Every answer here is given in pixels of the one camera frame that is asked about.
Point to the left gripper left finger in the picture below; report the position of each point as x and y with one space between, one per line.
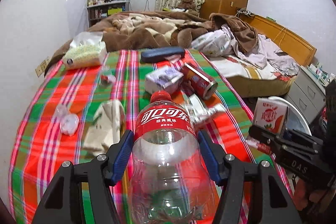
118 156

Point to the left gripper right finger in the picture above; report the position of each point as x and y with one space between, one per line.
213 156

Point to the beige paper bag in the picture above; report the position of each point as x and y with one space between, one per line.
106 128

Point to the white patterned paper carton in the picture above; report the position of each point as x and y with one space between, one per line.
199 113

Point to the clear cola plastic bottle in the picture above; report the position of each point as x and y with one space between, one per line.
169 184

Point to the red white juice carton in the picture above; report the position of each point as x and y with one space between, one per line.
268 121

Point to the red drink can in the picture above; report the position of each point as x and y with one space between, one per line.
202 84

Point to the purple milk carton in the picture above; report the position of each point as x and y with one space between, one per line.
165 78

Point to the small clear plastic cup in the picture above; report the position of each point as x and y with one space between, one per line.
61 111

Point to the white trash bin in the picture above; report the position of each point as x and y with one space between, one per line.
295 120

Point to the right hand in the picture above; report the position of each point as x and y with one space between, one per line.
305 193

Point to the crumpled white wrapper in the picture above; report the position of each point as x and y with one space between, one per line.
69 124

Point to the grey drawer nightstand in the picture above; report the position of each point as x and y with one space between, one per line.
307 95

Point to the plaid red green cloth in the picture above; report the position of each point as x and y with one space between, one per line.
40 147

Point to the small red wrapper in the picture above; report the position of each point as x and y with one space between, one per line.
107 77

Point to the white patterned bed sheet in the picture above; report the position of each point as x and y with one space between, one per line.
231 66

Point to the dark blue glasses case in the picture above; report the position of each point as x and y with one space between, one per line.
159 54

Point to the yellow tissue pack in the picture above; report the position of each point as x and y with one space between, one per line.
87 49

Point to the wooden headboard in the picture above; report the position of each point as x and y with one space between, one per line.
291 43

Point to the white floral quilt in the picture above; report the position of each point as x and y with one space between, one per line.
222 43

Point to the brown fleece blanket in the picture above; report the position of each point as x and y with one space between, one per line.
139 30

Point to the brown teddy bear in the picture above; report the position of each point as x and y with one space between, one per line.
188 6

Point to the wall power socket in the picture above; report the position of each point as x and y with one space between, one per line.
41 68

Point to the cluttered wall shelf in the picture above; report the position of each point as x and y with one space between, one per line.
101 9

